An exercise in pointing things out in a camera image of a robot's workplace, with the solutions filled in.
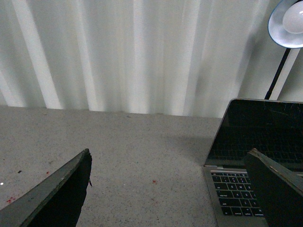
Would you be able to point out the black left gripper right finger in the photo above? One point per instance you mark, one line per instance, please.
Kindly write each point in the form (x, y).
(279, 191)

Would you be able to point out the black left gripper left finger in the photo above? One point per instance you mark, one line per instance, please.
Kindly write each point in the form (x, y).
(56, 201)

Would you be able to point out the grey laptop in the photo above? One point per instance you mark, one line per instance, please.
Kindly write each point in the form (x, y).
(275, 129)

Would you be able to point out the blue desk lamp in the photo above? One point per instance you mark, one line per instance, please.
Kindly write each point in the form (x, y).
(285, 28)

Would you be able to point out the white curtain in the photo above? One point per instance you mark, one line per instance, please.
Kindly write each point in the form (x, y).
(176, 57)

